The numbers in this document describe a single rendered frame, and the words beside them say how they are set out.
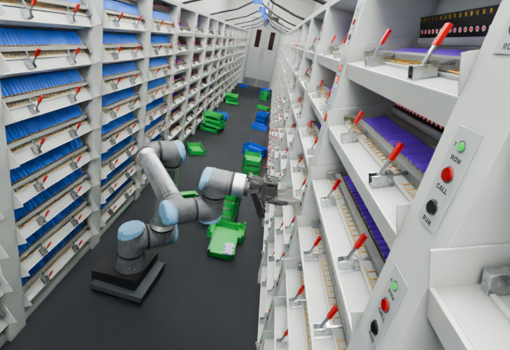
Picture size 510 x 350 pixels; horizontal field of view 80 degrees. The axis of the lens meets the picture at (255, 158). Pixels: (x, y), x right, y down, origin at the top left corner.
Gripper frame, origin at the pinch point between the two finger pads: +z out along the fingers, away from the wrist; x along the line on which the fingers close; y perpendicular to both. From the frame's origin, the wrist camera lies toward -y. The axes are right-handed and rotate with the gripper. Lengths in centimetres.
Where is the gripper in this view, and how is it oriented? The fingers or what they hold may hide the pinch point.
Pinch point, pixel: (296, 202)
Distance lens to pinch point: 117.8
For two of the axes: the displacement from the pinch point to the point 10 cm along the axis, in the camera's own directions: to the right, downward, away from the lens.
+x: 0.6, -3.6, 9.3
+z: 9.8, 2.0, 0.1
